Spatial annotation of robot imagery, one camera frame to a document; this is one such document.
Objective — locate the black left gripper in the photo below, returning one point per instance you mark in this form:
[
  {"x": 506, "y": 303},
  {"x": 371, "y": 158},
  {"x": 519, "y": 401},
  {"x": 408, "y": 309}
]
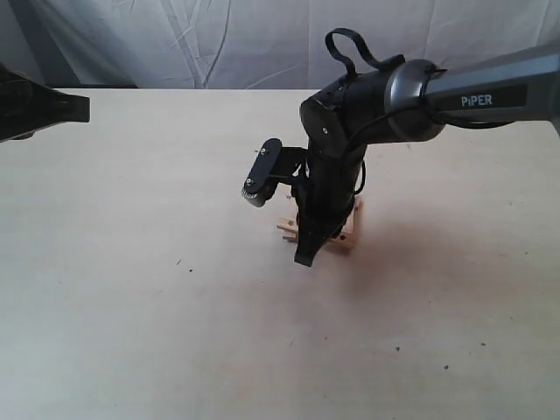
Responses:
[{"x": 28, "y": 107}]

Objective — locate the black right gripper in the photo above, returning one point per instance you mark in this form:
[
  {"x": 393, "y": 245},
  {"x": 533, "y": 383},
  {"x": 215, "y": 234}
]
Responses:
[{"x": 325, "y": 194}]

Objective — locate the wooden stick with holes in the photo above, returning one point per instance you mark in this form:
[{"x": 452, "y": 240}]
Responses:
[
  {"x": 351, "y": 232},
  {"x": 289, "y": 229}
]

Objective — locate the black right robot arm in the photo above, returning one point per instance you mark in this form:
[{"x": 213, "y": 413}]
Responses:
[{"x": 408, "y": 102}]

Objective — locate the white backdrop cloth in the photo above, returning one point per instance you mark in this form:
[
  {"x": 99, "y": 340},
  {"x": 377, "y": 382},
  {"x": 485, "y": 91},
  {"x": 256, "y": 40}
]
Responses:
[{"x": 251, "y": 44}]

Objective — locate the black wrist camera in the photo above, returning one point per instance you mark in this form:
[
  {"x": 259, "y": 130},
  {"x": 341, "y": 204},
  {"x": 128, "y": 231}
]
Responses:
[{"x": 274, "y": 164}]

